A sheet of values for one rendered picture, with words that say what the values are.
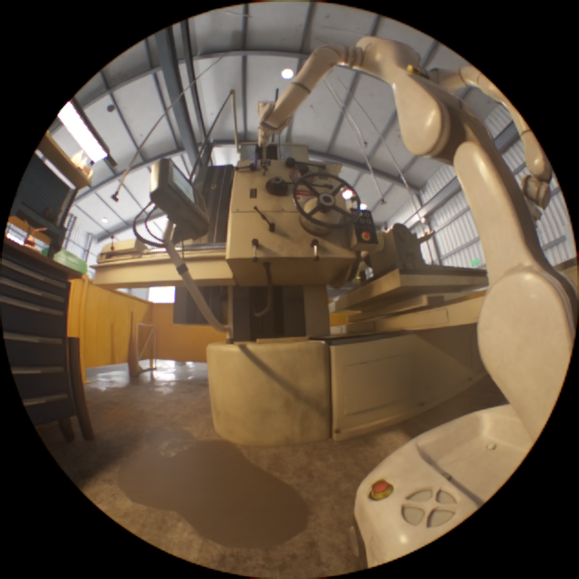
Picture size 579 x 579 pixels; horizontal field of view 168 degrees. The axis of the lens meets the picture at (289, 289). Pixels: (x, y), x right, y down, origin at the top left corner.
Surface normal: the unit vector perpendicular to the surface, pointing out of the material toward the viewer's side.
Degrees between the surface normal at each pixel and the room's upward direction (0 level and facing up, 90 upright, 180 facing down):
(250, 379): 90
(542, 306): 85
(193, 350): 90
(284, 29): 169
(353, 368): 90
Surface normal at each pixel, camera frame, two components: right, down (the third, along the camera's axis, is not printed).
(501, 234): -1.00, 0.05
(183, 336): 0.11, -0.22
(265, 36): -0.14, 0.96
